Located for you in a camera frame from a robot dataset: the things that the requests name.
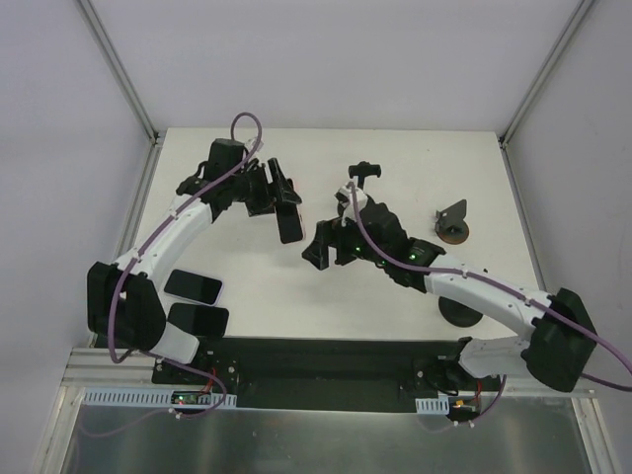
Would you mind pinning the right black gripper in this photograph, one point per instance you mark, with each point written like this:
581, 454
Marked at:
337, 242

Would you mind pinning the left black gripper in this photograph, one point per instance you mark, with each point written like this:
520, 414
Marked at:
272, 187

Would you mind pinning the black phone pink case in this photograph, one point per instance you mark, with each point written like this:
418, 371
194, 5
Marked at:
289, 221

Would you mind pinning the black clamp phone stand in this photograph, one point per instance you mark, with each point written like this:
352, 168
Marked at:
359, 172

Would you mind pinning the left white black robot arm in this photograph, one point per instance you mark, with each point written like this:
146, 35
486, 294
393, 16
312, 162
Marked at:
123, 297

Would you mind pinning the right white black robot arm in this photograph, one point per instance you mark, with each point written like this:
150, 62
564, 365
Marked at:
551, 333

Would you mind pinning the wooden base wedge phone stand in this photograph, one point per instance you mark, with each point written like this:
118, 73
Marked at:
450, 225

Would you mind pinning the black phone lilac case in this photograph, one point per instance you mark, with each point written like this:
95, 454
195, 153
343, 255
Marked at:
193, 287

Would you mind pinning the black round base phone stand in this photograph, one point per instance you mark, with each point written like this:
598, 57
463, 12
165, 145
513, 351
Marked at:
457, 314

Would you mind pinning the black phone dark case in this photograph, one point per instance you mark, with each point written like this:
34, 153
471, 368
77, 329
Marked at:
201, 321

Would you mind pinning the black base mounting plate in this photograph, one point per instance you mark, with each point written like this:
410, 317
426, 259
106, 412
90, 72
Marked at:
337, 375

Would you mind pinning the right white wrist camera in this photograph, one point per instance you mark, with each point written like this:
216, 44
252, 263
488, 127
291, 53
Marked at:
348, 197

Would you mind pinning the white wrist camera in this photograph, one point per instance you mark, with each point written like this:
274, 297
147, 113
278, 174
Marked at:
254, 145
348, 197

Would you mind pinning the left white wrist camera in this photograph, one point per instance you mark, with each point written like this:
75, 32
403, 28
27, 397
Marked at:
254, 145

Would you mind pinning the right white cable duct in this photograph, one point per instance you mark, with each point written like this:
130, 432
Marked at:
433, 406

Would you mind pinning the white cable duct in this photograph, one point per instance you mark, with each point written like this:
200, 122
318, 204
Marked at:
157, 398
433, 406

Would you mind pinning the right aluminium frame post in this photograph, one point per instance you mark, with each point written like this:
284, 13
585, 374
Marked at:
552, 60

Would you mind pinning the aluminium frame post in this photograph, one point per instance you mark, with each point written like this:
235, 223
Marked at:
552, 60
111, 56

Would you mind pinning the left aluminium frame post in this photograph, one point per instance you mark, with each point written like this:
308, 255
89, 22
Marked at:
111, 56

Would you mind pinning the left white cable duct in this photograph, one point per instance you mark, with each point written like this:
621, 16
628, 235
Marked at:
157, 398

